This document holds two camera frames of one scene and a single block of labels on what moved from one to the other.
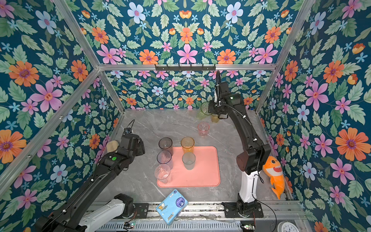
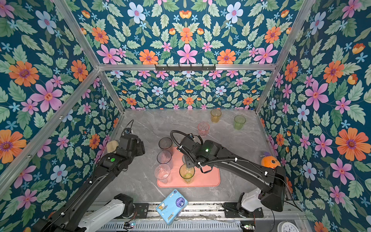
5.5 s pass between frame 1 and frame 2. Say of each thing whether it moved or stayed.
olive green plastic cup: moved
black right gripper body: moved
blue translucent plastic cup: stayed
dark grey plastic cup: stayed
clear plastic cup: stayed
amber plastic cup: stayed
